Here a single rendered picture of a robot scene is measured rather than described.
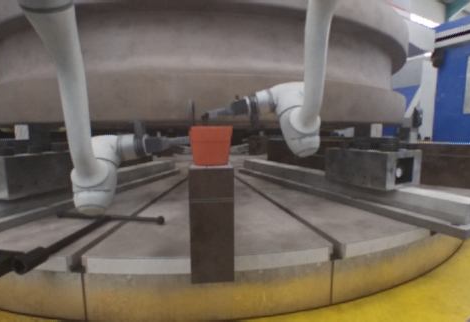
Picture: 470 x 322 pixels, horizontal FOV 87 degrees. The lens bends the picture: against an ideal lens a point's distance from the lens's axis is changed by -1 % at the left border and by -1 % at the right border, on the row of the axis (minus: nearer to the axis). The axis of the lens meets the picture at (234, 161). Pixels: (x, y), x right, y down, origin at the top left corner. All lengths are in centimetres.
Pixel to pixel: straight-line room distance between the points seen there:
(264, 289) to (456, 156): 210
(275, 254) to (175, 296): 44
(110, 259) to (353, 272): 106
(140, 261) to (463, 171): 254
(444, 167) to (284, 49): 176
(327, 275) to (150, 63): 149
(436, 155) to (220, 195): 229
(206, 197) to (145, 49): 117
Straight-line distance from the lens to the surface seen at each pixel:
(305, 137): 85
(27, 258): 121
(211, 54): 167
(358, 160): 170
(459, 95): 606
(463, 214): 158
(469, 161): 281
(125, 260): 114
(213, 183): 78
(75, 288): 134
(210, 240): 83
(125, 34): 182
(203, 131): 79
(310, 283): 128
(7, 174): 165
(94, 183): 82
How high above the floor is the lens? 80
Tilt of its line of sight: 7 degrees down
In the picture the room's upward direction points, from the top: straight up
